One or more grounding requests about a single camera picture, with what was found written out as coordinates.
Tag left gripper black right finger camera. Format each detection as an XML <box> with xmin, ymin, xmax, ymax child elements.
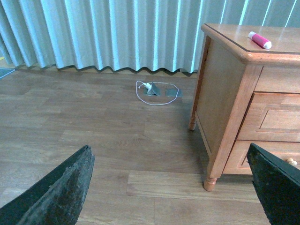
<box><xmin>247</xmin><ymin>143</ymin><xmax>300</xmax><ymax>225</ymax></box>

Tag closed metal floor plate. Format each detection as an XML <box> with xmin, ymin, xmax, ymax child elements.
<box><xmin>165</xmin><ymin>89</ymin><xmax>183</xmax><ymax>98</ymax></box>

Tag lower drawer round knob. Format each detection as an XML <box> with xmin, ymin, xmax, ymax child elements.
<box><xmin>286</xmin><ymin>158</ymin><xmax>298</xmax><ymax>166</ymax></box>

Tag pale pleated curtain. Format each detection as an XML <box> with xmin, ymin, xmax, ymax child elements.
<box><xmin>0</xmin><ymin>0</ymin><xmax>300</xmax><ymax>72</ymax></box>

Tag open metal floor socket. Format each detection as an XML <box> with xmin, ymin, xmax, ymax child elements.
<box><xmin>143</xmin><ymin>82</ymin><xmax>160</xmax><ymax>96</ymax></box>

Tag wooden drawer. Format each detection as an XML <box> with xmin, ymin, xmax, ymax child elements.
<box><xmin>223</xmin><ymin>140</ymin><xmax>300</xmax><ymax>174</ymax></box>
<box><xmin>238</xmin><ymin>92</ymin><xmax>300</xmax><ymax>143</ymax></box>

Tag white charger cable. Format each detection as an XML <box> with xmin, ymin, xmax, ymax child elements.
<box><xmin>135</xmin><ymin>80</ymin><xmax>180</xmax><ymax>106</ymax></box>

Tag grey floor mat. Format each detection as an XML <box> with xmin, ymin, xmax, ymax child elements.
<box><xmin>0</xmin><ymin>68</ymin><xmax>15</xmax><ymax>79</ymax></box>

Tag white charger plug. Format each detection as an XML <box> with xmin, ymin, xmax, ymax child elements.
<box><xmin>143</xmin><ymin>83</ymin><xmax>152</xmax><ymax>90</ymax></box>

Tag wooden nightstand cabinet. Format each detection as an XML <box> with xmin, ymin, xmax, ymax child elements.
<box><xmin>189</xmin><ymin>23</ymin><xmax>300</xmax><ymax>191</ymax></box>

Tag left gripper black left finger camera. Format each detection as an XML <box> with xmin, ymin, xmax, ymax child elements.
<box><xmin>0</xmin><ymin>145</ymin><xmax>95</xmax><ymax>225</ymax></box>

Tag pink marker white caps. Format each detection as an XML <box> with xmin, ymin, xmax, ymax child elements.
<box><xmin>248</xmin><ymin>31</ymin><xmax>272</xmax><ymax>49</ymax></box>

